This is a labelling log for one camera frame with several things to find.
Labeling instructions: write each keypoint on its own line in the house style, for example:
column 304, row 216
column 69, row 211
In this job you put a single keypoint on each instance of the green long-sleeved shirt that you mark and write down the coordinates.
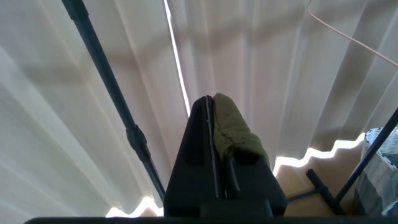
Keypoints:
column 231, row 127

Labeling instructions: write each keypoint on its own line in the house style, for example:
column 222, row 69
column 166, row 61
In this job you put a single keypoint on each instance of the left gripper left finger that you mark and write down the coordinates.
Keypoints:
column 192, row 174

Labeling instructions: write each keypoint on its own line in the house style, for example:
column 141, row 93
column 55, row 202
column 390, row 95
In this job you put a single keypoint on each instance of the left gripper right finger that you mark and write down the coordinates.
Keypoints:
column 258, row 186

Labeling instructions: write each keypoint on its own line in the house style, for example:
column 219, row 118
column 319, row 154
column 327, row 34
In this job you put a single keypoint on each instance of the white laundry basket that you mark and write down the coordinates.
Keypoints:
column 379, row 168

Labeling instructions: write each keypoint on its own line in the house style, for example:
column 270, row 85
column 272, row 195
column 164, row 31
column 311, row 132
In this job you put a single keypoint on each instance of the black clothes rack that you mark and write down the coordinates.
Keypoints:
column 105, row 68

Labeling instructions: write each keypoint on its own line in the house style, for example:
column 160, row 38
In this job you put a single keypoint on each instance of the pink clothes hanger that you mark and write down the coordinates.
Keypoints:
column 351, row 38

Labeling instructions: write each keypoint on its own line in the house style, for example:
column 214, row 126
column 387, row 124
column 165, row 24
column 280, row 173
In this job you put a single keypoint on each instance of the beige curtain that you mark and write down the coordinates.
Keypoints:
column 264, row 62

